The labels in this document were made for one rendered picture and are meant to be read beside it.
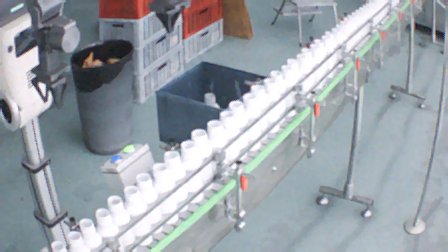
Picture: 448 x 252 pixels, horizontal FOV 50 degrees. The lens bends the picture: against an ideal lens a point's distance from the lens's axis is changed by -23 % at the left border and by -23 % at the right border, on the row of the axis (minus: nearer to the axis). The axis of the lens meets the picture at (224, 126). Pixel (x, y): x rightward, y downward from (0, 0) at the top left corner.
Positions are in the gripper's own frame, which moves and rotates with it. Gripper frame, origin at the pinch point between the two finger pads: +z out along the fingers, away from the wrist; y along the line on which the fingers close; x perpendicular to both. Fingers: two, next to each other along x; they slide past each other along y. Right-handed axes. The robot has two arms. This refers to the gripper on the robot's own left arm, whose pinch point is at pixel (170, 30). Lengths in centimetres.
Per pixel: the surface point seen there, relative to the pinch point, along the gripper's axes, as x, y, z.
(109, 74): -99, 131, 81
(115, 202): 41, -12, 26
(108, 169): 27.3, 3.4, 29.7
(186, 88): -57, 41, 52
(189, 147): 11.9, -13.2, 25.8
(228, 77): -69, 28, 50
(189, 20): -235, 175, 100
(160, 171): 26.3, -15.2, 24.0
